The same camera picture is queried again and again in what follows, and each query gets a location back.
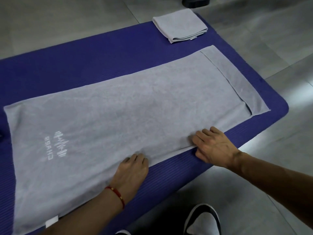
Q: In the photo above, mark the person's left hand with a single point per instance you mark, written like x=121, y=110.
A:
x=132, y=173

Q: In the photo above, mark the person's right hand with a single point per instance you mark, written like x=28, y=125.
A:
x=217, y=149

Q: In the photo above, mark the purple ribbed mat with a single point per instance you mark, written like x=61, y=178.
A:
x=73, y=61

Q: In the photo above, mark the light grey printed towel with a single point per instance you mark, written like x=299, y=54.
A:
x=179, y=24

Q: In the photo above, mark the person's right forearm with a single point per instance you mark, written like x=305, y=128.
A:
x=276, y=183

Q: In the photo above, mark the person's left forearm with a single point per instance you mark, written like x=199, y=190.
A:
x=90, y=215

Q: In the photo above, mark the black and white sneaker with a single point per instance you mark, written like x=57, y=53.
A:
x=203, y=222
x=123, y=233

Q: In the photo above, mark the black weight stack machine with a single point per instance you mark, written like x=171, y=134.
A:
x=195, y=2

